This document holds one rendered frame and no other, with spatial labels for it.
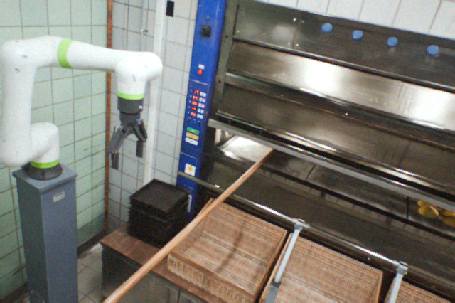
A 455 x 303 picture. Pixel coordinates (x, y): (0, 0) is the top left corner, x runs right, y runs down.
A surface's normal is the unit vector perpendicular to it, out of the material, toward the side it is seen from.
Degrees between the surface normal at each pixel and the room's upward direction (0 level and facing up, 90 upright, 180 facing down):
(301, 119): 70
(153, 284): 90
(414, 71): 90
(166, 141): 90
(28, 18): 90
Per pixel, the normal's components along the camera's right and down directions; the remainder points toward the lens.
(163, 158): -0.44, 0.32
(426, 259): -0.38, 0.00
